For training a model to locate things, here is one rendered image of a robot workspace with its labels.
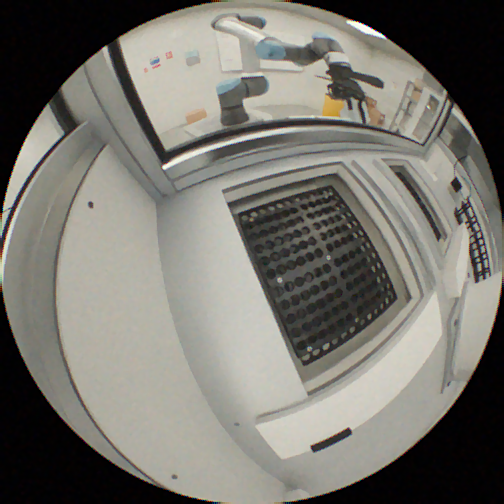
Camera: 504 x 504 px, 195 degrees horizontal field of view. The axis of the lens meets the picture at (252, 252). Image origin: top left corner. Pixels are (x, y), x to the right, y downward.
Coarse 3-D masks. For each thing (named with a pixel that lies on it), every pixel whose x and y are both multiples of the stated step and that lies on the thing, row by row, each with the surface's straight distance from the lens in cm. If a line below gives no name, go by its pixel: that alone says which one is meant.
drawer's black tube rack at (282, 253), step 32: (256, 224) 24; (288, 224) 24; (320, 224) 22; (352, 224) 26; (256, 256) 19; (288, 256) 19; (320, 256) 24; (352, 256) 26; (288, 288) 21; (320, 288) 19; (352, 288) 22; (384, 288) 26; (288, 320) 21; (320, 320) 20; (352, 320) 22; (320, 352) 20
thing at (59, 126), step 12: (48, 108) 19; (48, 120) 18; (60, 120) 19; (36, 132) 16; (48, 132) 17; (60, 132) 18; (24, 144) 15; (36, 144) 16; (48, 144) 16; (24, 156) 15; (36, 156) 15; (24, 168) 14; (12, 180) 13; (24, 180) 14; (12, 192) 13; (12, 204) 12
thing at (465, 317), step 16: (464, 288) 46; (480, 288) 45; (496, 288) 43; (464, 304) 42; (480, 304) 42; (496, 304) 41; (448, 320) 37; (464, 320) 42; (480, 320) 41; (448, 336) 39; (464, 336) 42; (480, 336) 41; (448, 352) 42; (464, 352) 43; (480, 352) 43; (448, 368) 45; (464, 368) 47; (448, 384) 52
